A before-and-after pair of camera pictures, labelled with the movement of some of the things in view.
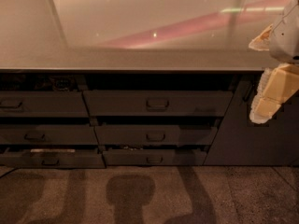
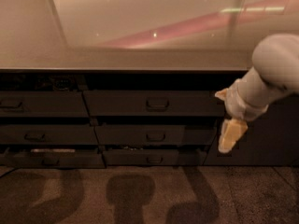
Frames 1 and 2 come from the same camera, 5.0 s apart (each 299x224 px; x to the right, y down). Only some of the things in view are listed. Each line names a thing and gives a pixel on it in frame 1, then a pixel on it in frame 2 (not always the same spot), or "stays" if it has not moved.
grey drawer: x=50 y=160 stays
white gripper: x=286 y=38 to x=237 y=103
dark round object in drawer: x=63 y=83 stays
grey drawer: x=154 y=103 stays
